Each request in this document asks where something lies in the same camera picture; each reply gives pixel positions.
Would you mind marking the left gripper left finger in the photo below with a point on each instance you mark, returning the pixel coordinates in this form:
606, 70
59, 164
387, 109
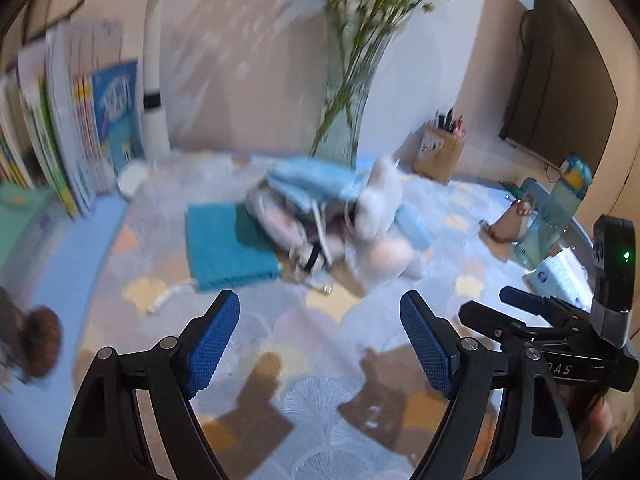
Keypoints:
104, 437

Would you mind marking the dried flower bouquet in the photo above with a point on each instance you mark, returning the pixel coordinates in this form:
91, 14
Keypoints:
380, 5

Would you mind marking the small brown handbag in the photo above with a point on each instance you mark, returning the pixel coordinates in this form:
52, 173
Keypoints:
501, 236

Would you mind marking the patterned fan-shell table mat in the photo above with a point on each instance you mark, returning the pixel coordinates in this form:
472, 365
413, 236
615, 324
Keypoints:
311, 386

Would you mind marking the white plush toy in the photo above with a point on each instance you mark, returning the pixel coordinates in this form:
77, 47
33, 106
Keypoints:
389, 252

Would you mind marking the blue tissue pack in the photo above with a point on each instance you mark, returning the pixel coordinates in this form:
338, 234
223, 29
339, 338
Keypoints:
562, 276

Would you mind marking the stack of white books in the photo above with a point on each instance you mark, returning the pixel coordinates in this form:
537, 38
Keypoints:
52, 79

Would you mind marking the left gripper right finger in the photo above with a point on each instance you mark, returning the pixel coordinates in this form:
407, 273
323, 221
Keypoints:
533, 438

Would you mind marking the woven pen holder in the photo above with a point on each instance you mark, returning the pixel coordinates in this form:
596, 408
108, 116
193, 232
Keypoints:
438, 154

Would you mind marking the glass vase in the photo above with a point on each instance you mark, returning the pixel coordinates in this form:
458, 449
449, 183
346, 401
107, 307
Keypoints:
349, 74

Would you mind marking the light blue cloth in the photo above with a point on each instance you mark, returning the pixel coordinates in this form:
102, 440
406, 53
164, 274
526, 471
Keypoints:
306, 181

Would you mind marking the blue cover book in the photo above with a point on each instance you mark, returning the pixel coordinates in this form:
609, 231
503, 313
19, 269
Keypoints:
116, 116

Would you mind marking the right human hand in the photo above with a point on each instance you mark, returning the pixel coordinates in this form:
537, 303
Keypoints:
591, 429

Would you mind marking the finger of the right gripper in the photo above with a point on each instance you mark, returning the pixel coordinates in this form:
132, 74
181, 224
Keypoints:
508, 332
525, 301

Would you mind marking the black wall television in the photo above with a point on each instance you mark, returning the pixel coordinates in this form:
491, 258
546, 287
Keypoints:
563, 102

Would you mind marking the green book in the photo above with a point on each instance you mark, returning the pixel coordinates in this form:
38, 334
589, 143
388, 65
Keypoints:
23, 210

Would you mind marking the brown round object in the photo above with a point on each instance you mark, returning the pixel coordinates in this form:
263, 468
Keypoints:
30, 341

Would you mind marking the blue water bottle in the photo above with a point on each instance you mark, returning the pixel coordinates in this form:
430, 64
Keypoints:
555, 213

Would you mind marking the teal knitted cloth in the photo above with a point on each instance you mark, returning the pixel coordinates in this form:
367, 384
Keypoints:
227, 248

